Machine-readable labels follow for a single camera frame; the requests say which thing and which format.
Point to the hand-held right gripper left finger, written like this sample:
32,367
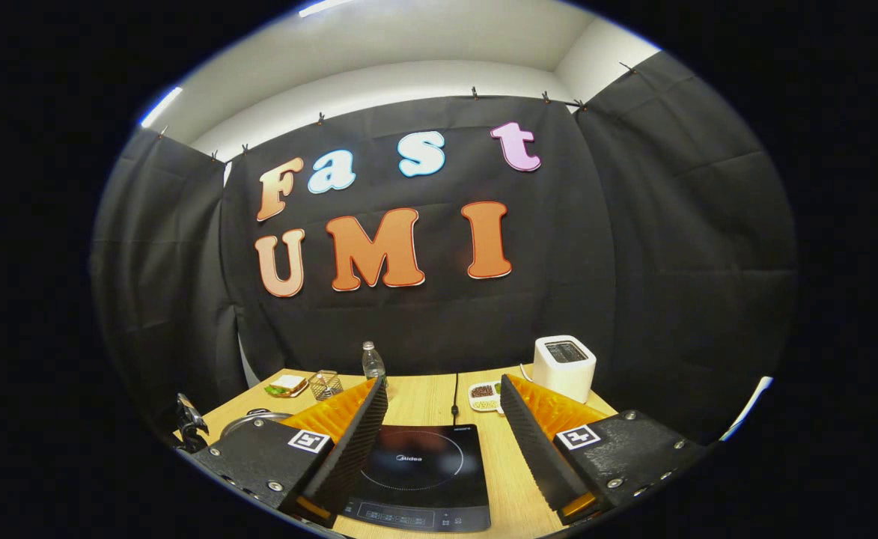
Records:
349,457

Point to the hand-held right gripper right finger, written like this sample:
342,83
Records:
540,457

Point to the black induction cooktop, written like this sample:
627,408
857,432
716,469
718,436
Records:
424,479

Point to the white divided dish of beans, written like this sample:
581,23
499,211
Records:
483,393

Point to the white toaster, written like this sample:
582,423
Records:
562,370

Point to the sandwich on white plate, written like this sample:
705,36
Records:
287,385

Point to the clear plastic water bottle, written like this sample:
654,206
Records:
373,363

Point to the black backdrop cloth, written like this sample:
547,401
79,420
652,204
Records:
596,262

